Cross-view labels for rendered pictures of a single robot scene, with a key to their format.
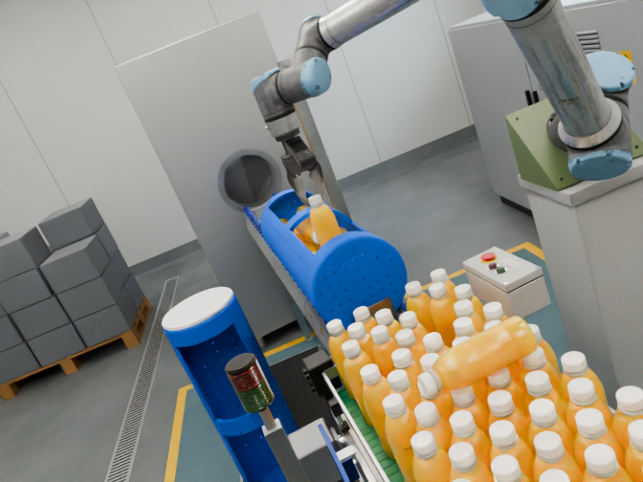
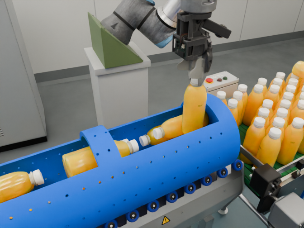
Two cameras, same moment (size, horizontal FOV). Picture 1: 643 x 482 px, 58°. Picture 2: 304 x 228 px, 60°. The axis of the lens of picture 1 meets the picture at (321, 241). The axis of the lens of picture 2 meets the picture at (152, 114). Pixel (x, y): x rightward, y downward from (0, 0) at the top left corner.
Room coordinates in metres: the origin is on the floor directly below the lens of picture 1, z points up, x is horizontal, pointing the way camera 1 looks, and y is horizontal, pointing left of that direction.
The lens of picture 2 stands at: (1.96, 0.59, 1.73)
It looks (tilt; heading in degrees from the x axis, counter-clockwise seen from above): 36 degrees down; 250
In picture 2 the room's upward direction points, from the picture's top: straight up
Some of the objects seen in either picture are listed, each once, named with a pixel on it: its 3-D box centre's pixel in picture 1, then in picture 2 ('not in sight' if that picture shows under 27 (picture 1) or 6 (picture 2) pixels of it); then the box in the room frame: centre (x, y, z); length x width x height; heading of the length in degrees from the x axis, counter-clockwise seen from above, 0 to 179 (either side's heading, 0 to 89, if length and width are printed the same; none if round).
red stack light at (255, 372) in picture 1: (245, 374); not in sight; (0.99, 0.23, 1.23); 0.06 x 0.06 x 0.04
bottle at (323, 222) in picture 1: (327, 232); (194, 107); (1.59, -0.03, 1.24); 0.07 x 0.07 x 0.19
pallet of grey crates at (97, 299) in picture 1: (50, 294); not in sight; (4.87, 2.35, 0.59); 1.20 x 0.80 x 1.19; 92
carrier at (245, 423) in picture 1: (246, 403); not in sight; (1.98, 0.51, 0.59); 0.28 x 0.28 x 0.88
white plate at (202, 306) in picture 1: (197, 307); not in sight; (1.98, 0.51, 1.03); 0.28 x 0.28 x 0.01
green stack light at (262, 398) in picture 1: (254, 392); not in sight; (0.99, 0.23, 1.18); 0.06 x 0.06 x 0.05
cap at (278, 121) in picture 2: (357, 331); (278, 122); (1.23, 0.00, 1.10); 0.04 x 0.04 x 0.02
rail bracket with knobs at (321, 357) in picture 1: (324, 374); (263, 180); (1.35, 0.13, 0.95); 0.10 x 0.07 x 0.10; 99
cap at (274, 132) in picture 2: (335, 328); (274, 133); (1.29, 0.05, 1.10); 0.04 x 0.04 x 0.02
